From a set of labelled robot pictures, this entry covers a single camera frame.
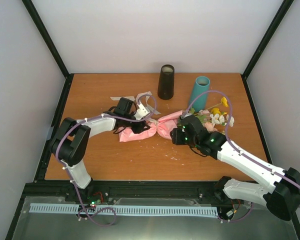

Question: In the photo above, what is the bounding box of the left black frame post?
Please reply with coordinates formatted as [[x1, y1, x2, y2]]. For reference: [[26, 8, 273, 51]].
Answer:
[[21, 0, 71, 79]]

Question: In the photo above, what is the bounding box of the right black frame post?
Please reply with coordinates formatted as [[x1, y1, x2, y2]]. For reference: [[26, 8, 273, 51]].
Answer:
[[241, 0, 295, 78]]

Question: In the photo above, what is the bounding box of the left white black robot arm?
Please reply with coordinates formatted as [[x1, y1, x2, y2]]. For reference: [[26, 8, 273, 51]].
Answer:
[[50, 97, 153, 202]]

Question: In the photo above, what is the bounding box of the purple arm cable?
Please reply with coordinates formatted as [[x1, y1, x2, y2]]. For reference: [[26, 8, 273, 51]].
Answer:
[[56, 94, 158, 227], [181, 89, 300, 223]]

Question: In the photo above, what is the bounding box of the light blue cable duct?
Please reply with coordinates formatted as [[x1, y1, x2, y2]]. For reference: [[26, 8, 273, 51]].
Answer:
[[28, 203, 218, 218]]

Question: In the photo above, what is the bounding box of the black frame post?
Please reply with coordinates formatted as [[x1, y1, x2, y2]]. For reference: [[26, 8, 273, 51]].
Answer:
[[21, 0, 71, 79], [241, 0, 295, 78]]

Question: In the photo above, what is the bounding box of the artificial flower bunch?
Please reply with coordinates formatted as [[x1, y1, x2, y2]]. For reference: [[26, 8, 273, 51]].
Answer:
[[186, 96, 235, 133]]

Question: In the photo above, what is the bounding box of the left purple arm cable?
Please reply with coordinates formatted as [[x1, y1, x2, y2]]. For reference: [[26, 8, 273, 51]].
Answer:
[[56, 94, 158, 227]]

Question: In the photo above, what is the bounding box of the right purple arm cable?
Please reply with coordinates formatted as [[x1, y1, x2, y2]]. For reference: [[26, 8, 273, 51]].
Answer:
[[181, 89, 300, 223]]

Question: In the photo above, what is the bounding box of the teal cone vase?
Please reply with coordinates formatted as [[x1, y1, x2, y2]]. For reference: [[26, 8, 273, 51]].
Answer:
[[188, 76, 210, 113]]

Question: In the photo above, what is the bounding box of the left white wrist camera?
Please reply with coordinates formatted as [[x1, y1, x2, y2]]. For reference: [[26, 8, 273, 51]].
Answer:
[[134, 101, 151, 120]]

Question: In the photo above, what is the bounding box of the pink bouquet wrapping paper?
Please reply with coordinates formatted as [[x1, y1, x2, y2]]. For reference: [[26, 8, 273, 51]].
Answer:
[[119, 110, 183, 143]]

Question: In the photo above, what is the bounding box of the cream printed ribbon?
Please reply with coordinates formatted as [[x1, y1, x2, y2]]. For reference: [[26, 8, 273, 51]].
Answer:
[[124, 91, 161, 115]]

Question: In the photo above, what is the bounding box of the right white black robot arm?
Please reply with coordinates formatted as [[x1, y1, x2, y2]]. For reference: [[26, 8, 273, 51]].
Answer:
[[170, 115, 300, 221]]

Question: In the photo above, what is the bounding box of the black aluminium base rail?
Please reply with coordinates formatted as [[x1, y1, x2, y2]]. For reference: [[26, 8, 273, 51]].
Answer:
[[21, 177, 230, 204]]

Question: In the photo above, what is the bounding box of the black cone vase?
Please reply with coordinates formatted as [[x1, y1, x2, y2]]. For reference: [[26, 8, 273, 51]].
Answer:
[[157, 64, 175, 100]]

